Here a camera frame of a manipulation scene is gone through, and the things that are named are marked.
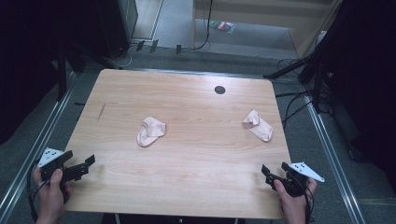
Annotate aluminium floor rail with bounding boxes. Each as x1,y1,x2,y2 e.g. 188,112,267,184
0,69,78,218
303,92,367,224

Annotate light wooden shelf unit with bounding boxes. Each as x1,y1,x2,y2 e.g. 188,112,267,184
191,0,344,60

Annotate person's right hand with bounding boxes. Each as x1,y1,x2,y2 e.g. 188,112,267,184
273,177,318,224

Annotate black metal stand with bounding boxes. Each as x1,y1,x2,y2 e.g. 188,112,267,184
262,0,353,115
55,43,69,102

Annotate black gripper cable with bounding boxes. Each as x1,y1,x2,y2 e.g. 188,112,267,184
303,176,316,224
26,158,50,222

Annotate dark cabinet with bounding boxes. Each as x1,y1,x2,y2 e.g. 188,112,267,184
94,0,139,60

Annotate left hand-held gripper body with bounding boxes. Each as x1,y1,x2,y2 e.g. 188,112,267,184
36,147,67,185

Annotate white floor cable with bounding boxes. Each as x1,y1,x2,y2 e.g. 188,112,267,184
106,43,139,70

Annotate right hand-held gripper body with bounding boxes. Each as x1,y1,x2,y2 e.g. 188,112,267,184
274,161,326,198

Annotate colourful striped packet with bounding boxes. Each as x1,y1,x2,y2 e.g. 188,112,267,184
209,20,235,35

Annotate black floor cables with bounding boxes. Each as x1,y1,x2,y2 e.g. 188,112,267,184
275,57,331,132

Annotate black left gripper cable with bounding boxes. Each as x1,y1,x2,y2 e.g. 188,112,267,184
26,158,50,222

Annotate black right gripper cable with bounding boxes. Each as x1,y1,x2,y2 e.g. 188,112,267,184
303,176,316,224

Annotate black hanging cable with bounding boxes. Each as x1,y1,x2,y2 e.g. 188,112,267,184
191,0,215,51

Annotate person's left hand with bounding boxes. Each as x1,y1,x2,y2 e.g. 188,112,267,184
32,167,73,224

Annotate pink sock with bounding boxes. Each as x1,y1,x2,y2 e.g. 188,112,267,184
136,116,167,147
241,109,274,143

